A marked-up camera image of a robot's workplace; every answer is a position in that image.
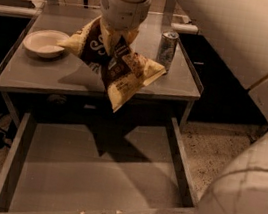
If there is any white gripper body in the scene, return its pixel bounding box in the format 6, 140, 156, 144
100, 0, 152, 30

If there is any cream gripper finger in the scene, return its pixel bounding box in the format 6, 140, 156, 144
121, 28, 139, 45
99, 18, 122, 56

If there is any brown sea salt chip bag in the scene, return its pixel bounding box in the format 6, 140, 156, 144
58, 16, 166, 112

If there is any grey counter cabinet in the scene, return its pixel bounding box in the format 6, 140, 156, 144
0, 0, 214, 157

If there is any grey open top drawer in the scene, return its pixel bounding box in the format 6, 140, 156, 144
0, 113, 198, 214

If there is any silver beverage can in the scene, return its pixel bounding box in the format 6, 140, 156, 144
156, 30, 179, 71

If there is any white paper bowl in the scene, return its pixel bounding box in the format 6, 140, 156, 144
23, 30, 69, 59

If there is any white horizontal rail pipe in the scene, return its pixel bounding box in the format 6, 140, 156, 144
171, 23, 199, 35

